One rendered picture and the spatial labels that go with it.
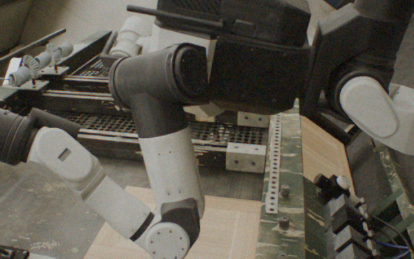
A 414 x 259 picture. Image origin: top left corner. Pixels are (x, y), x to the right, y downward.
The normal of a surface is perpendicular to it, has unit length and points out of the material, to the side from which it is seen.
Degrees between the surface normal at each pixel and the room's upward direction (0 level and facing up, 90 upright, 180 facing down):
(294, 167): 57
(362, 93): 90
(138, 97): 68
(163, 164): 90
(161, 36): 83
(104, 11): 90
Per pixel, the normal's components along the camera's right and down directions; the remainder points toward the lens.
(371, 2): -0.77, 0.19
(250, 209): 0.00, -0.89
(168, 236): 0.00, 0.19
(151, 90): -0.44, 0.56
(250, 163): -0.19, 0.45
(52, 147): 0.40, -0.30
